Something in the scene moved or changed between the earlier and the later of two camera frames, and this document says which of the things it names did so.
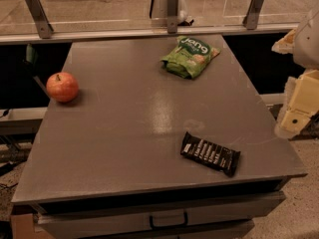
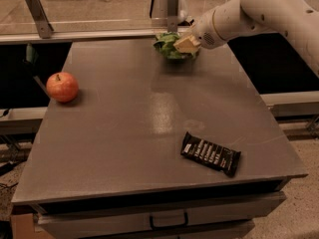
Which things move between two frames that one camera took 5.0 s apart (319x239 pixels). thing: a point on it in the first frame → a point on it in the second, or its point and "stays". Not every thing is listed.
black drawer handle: x=185 y=218 stays
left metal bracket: x=38 y=14 stays
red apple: x=62 y=87 stays
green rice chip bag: x=191 y=57 → x=165 y=43
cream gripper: x=308 y=45 → x=205 y=31
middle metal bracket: x=172 y=10 stays
